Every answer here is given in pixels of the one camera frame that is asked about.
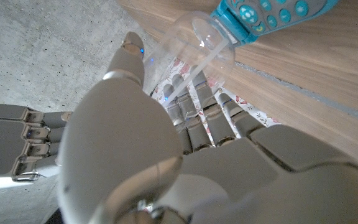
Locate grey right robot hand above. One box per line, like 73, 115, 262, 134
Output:
0, 102, 73, 191

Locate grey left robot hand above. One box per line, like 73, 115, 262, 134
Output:
56, 30, 358, 224

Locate clear plastic bottle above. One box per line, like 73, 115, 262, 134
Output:
143, 11, 236, 108

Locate teal toy phone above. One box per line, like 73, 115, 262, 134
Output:
209, 0, 340, 47

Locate floral backdrop cloth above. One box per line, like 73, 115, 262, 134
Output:
149, 57, 281, 138

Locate grey tape table outline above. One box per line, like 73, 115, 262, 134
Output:
234, 62, 358, 121

